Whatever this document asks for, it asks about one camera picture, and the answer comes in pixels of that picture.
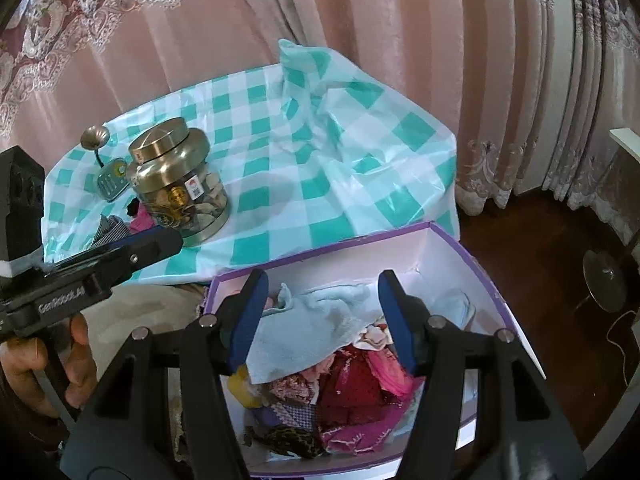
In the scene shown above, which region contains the pink embroidered curtain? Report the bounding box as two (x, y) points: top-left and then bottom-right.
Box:
(1, 0), (639, 240)

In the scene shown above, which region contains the glass jar with gold lid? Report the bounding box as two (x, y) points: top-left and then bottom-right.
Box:
(126, 117), (230, 246)

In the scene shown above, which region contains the magenta knit sock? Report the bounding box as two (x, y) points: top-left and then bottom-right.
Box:
(128, 206), (155, 234)

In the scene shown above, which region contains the round gold floor lamp base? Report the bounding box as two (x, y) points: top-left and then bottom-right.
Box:
(575, 250), (627, 313)

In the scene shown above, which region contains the yellow sponge with hole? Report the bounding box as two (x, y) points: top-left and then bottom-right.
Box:
(228, 364), (262, 410)

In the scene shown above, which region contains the leopard print scrunchie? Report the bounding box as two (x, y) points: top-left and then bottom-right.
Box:
(246, 425), (326, 460)

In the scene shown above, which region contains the white fruit print cloth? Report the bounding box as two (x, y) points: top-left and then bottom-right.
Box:
(352, 323), (394, 352)

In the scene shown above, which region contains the purple storage box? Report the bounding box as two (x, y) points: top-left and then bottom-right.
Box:
(202, 221), (548, 479)

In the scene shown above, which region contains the left hand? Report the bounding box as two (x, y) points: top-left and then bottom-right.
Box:
(1, 314), (96, 417)

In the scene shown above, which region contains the teal checkered tablecloth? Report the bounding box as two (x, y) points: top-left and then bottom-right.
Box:
(41, 38), (460, 286)

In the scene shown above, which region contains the grey blue plush cloth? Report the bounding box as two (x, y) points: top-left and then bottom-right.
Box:
(246, 284), (382, 385)

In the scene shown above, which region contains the black white houndstooth cloth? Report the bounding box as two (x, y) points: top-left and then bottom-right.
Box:
(90, 216), (131, 249)

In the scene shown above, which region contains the black scrunchie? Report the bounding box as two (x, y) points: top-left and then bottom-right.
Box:
(127, 198), (140, 218)

